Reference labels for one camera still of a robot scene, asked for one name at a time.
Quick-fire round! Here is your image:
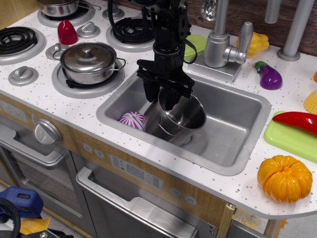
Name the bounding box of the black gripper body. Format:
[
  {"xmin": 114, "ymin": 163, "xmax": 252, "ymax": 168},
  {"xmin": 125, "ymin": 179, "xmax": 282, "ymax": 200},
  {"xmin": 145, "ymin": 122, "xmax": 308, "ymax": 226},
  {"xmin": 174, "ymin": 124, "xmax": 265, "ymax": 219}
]
[{"xmin": 137, "ymin": 24, "xmax": 194, "ymax": 97}]

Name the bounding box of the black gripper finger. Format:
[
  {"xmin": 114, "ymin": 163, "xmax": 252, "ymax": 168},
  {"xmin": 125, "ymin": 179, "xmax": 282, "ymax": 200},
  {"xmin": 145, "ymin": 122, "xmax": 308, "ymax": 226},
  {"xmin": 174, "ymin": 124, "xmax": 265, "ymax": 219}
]
[
  {"xmin": 165, "ymin": 89, "xmax": 182, "ymax": 111},
  {"xmin": 143, "ymin": 78, "xmax": 160, "ymax": 102}
]

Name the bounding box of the tall steel pot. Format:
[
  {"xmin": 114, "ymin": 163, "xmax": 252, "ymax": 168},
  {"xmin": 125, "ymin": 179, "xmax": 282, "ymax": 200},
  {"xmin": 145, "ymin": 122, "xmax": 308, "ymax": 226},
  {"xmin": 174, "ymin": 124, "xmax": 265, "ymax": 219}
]
[{"xmin": 144, "ymin": 88, "xmax": 207, "ymax": 146}]

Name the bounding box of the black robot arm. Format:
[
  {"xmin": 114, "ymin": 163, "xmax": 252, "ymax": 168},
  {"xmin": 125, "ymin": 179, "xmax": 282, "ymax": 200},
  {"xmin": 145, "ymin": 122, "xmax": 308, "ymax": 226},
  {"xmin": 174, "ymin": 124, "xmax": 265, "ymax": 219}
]
[{"xmin": 135, "ymin": 0, "xmax": 195, "ymax": 110}]

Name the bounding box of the lidded steel pot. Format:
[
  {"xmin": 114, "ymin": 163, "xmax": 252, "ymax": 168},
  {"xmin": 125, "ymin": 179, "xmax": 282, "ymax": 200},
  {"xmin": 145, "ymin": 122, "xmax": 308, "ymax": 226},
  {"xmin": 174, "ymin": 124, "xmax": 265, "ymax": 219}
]
[{"xmin": 53, "ymin": 42, "xmax": 126, "ymax": 85}]

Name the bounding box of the grey sink basin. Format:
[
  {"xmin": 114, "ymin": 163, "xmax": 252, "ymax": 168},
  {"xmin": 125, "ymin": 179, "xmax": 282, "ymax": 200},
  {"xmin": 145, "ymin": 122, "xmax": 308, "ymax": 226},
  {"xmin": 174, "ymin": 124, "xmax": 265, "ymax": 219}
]
[{"xmin": 97, "ymin": 74, "xmax": 271, "ymax": 176}]

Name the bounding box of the steel pot at back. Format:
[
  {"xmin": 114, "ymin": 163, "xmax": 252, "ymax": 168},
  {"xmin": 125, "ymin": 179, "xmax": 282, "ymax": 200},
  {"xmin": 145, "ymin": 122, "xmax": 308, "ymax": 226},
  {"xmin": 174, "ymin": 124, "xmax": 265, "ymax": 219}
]
[{"xmin": 37, "ymin": 0, "xmax": 102, "ymax": 17}]

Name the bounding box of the purple white toy onion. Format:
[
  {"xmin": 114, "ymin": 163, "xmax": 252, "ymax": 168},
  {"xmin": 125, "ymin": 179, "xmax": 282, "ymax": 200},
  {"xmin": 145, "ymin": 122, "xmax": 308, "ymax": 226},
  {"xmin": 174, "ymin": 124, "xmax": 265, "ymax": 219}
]
[{"xmin": 119, "ymin": 111, "xmax": 145, "ymax": 131}]

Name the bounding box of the green plastic plate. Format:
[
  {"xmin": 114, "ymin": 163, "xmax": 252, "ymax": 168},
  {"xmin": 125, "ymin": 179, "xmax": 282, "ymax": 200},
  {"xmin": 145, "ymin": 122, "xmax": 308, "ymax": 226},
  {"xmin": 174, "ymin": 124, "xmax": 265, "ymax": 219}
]
[{"xmin": 184, "ymin": 34, "xmax": 207, "ymax": 61}]

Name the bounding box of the black rear coil burner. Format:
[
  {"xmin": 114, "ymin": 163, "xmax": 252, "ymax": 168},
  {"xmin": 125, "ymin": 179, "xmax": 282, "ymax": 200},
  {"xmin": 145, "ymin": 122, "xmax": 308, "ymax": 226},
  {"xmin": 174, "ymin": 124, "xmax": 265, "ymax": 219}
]
[{"xmin": 111, "ymin": 17, "xmax": 155, "ymax": 44}]

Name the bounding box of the black coil burner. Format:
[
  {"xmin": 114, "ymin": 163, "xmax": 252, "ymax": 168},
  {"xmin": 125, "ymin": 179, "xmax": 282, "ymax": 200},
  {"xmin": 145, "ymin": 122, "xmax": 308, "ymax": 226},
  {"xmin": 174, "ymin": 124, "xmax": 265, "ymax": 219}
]
[
  {"xmin": 111, "ymin": 17, "xmax": 155, "ymax": 44},
  {"xmin": 0, "ymin": 27, "xmax": 38, "ymax": 55}
]

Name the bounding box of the silver toy faucet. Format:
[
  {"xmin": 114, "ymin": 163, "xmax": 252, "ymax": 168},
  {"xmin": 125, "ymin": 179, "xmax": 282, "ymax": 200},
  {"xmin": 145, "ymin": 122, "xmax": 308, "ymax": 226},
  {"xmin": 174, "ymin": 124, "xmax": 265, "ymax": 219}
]
[{"xmin": 187, "ymin": 0, "xmax": 253, "ymax": 83}]

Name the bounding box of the silver stove knob rear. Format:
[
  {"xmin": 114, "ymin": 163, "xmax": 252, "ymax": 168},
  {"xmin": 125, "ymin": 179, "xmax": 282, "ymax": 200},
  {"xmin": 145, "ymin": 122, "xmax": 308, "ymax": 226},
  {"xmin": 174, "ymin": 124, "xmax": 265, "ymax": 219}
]
[{"xmin": 102, "ymin": 3, "xmax": 125, "ymax": 20}]

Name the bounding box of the silver stove knob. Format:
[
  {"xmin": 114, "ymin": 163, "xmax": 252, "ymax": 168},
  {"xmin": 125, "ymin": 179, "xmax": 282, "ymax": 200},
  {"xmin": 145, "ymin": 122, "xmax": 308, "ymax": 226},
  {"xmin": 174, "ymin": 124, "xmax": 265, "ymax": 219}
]
[
  {"xmin": 102, "ymin": 3, "xmax": 125, "ymax": 20},
  {"xmin": 76, "ymin": 21, "xmax": 101, "ymax": 39},
  {"xmin": 8, "ymin": 66, "xmax": 39, "ymax": 86}
]

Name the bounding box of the silver stove knob middle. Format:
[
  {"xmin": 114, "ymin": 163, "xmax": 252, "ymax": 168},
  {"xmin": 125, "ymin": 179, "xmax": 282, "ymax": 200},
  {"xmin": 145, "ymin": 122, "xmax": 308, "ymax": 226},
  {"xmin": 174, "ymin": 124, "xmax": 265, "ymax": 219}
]
[{"xmin": 76, "ymin": 21, "xmax": 101, "ymax": 39}]

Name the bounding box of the yellow toy bell pepper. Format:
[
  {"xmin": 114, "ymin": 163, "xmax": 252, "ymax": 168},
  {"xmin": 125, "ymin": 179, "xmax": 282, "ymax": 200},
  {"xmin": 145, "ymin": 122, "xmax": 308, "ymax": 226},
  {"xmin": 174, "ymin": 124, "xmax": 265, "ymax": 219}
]
[{"xmin": 247, "ymin": 32, "xmax": 269, "ymax": 58}]

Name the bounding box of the red toy pepper tip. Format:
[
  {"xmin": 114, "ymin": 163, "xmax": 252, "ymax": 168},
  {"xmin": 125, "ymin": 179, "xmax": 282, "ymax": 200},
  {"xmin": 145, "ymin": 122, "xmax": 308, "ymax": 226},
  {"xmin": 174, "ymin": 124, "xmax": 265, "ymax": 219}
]
[{"xmin": 57, "ymin": 19, "xmax": 78, "ymax": 45}]

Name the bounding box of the purple toy eggplant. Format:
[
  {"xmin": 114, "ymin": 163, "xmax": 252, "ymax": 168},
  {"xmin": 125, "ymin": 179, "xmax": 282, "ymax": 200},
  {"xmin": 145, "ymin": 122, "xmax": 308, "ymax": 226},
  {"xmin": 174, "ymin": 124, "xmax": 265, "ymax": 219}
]
[{"xmin": 255, "ymin": 61, "xmax": 283, "ymax": 90}]

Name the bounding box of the silver stove knob hidden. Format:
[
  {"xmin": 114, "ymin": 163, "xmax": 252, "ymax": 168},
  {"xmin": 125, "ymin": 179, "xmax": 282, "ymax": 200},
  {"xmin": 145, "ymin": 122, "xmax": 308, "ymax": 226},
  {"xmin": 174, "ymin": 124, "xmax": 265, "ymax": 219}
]
[{"xmin": 46, "ymin": 43, "xmax": 69, "ymax": 60}]

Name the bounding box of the silver oven dial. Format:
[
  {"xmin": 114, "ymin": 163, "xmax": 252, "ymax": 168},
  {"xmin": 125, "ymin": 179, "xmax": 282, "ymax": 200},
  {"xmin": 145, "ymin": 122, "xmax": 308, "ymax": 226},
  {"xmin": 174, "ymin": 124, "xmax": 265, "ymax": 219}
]
[{"xmin": 33, "ymin": 119, "xmax": 62, "ymax": 145}]

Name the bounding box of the grey dishwasher door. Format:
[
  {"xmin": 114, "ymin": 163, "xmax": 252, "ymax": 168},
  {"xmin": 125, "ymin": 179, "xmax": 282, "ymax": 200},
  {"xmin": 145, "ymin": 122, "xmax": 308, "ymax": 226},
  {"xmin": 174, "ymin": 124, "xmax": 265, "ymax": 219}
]
[{"xmin": 76, "ymin": 167, "xmax": 218, "ymax": 238}]

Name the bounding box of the green cutting board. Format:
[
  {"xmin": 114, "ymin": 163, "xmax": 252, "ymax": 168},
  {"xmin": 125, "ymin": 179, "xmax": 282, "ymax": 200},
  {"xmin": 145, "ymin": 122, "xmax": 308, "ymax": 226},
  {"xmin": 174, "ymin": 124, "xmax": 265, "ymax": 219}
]
[{"xmin": 264, "ymin": 111, "xmax": 317, "ymax": 163}]

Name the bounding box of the silver stove knob front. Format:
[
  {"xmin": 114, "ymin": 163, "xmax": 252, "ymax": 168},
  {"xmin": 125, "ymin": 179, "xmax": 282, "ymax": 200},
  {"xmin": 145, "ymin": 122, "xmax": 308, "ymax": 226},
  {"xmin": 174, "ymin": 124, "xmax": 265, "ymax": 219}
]
[{"xmin": 8, "ymin": 66, "xmax": 39, "ymax": 86}]

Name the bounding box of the red toy chili pepper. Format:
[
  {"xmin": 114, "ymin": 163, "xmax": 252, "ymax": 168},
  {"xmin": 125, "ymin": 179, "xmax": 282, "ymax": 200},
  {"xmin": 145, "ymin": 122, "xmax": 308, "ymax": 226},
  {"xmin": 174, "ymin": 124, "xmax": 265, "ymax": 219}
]
[{"xmin": 272, "ymin": 112, "xmax": 317, "ymax": 136}]

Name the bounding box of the orange toy pumpkin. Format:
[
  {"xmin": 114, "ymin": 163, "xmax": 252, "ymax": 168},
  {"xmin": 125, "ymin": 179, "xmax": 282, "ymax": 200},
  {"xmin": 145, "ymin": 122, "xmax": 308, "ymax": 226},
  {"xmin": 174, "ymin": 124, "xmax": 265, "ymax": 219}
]
[{"xmin": 257, "ymin": 155, "xmax": 313, "ymax": 203}]

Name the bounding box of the yellow toy corn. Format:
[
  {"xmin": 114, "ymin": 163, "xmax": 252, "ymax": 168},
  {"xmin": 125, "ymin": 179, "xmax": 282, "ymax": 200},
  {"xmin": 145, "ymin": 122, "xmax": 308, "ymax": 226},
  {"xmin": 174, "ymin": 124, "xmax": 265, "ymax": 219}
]
[{"xmin": 304, "ymin": 90, "xmax": 317, "ymax": 115}]

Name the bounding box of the black left coil burner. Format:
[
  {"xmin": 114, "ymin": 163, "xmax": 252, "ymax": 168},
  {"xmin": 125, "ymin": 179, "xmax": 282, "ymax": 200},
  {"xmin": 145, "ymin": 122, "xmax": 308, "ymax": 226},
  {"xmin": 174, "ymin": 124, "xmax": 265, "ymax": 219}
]
[{"xmin": 0, "ymin": 27, "xmax": 38, "ymax": 55}]

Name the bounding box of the grey oven door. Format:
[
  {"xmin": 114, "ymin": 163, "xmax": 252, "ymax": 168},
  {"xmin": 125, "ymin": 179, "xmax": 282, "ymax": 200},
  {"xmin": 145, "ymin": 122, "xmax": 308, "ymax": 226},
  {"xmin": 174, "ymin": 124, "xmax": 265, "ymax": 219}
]
[{"xmin": 0, "ymin": 117, "xmax": 97, "ymax": 238}]

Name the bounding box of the grey post short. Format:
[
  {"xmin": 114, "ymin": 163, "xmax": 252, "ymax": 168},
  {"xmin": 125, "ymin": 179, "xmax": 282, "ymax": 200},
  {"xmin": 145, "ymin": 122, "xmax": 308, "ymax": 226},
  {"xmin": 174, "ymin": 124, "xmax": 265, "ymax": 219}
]
[{"xmin": 264, "ymin": 0, "xmax": 282, "ymax": 24}]

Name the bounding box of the grey post right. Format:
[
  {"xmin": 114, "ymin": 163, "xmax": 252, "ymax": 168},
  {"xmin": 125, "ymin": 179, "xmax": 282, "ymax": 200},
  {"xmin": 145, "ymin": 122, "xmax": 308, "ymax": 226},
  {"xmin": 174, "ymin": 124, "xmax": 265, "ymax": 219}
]
[{"xmin": 277, "ymin": 0, "xmax": 315, "ymax": 62}]

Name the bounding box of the black cable hose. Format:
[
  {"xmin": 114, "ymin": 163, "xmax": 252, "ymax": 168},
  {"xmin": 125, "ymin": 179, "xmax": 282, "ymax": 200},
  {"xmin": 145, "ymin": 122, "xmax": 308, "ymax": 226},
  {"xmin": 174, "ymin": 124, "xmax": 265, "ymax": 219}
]
[{"xmin": 0, "ymin": 197, "xmax": 22, "ymax": 238}]

